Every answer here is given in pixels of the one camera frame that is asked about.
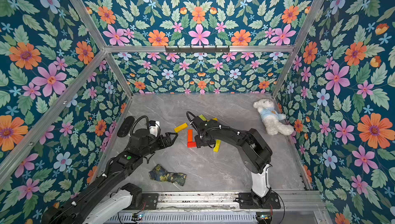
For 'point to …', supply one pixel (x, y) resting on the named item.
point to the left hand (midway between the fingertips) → (174, 135)
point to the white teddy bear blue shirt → (271, 117)
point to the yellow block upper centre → (215, 119)
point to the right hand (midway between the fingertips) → (205, 140)
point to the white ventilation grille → (182, 218)
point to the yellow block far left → (180, 127)
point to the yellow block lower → (217, 144)
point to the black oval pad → (125, 127)
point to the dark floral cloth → (159, 173)
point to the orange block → (190, 135)
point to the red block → (191, 144)
